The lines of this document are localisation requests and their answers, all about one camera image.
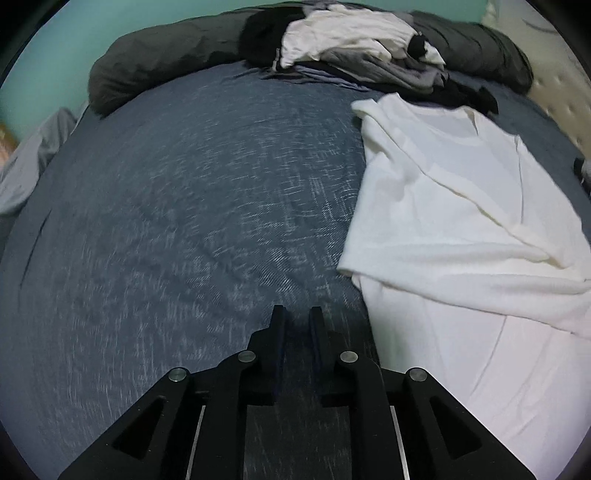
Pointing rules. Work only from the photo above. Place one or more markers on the blue patterned bedspread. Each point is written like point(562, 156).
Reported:
point(184, 207)

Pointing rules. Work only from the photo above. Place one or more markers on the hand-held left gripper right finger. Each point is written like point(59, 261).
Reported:
point(316, 355)

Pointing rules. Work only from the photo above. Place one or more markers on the light grey cloth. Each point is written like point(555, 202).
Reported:
point(32, 166)

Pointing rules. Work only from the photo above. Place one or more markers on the grey crumpled garment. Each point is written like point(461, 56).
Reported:
point(378, 69)

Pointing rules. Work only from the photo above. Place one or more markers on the white long-sleeve shirt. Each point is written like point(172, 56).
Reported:
point(438, 221)

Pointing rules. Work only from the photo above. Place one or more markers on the dark grey rolled duvet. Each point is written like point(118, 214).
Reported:
point(161, 55)

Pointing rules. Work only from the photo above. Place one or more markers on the grey and black folded garment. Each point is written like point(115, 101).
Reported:
point(584, 173)

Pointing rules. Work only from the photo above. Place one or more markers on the cream tufted headboard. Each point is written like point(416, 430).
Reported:
point(563, 92)

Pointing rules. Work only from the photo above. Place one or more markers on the white crumpled garment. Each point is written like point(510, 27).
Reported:
point(332, 32)

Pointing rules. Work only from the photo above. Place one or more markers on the pale blue crumpled garment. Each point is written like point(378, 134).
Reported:
point(318, 76)

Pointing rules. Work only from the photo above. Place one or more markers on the pile of mixed clothes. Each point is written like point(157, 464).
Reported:
point(263, 41)

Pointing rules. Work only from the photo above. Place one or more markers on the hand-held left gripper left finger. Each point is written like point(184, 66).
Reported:
point(278, 355)

